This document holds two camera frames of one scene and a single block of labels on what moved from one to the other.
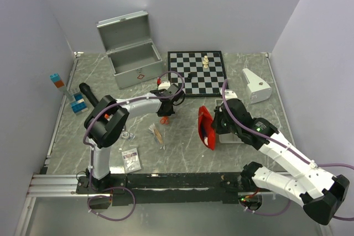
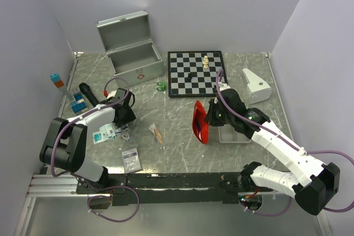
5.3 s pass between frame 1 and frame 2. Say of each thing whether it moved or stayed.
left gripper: moved
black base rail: stayed
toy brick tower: stayed
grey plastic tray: stayed
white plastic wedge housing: stayed
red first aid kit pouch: moved
